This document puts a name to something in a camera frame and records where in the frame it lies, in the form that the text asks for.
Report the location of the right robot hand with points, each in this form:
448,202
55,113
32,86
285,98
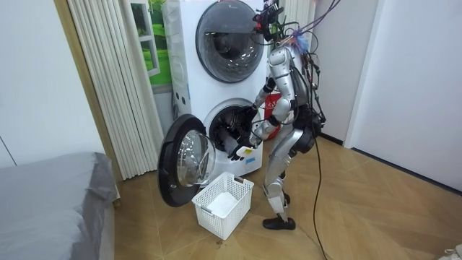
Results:
249,112

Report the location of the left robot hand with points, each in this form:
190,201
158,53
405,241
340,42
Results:
244,151

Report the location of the dark grey garment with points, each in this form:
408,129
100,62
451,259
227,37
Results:
226,141

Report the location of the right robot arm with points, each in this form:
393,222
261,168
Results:
262,94

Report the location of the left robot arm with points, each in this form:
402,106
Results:
283,83

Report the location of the red container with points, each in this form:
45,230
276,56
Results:
271,105

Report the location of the robot legs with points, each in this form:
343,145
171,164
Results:
279,162

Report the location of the white cloth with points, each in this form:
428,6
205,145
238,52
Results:
222,204

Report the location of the robot body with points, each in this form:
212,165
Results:
303,90

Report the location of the white stacked washing machine tower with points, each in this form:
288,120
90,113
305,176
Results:
191,90

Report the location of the round black washer door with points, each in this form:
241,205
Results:
172,162

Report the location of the white plastic laundry basket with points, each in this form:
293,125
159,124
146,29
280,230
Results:
231,224

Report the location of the white pleated curtain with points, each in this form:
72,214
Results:
115,90

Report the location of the grey bed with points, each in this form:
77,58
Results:
47,209

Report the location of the window view wall poster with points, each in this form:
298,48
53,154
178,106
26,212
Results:
159,54

